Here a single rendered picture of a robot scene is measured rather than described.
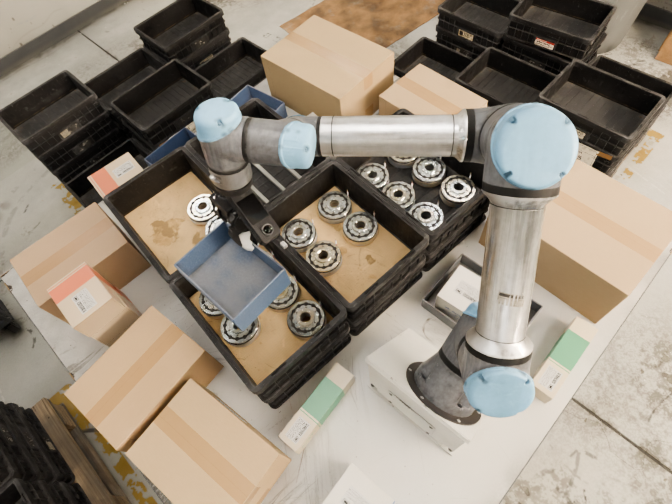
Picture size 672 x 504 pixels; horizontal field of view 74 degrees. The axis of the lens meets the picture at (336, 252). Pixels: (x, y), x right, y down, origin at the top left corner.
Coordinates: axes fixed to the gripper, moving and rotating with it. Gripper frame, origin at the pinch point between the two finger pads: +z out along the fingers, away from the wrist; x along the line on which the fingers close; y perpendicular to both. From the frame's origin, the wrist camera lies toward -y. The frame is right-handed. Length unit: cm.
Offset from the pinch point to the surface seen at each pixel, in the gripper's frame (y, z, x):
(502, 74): 30, 51, -174
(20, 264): 67, 33, 43
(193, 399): -5.0, 31.1, 29.1
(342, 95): 38, 14, -67
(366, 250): -6.8, 25.6, -31.4
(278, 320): -3.9, 30.1, 0.4
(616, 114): -27, 41, -168
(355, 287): -12.6, 27.1, -20.8
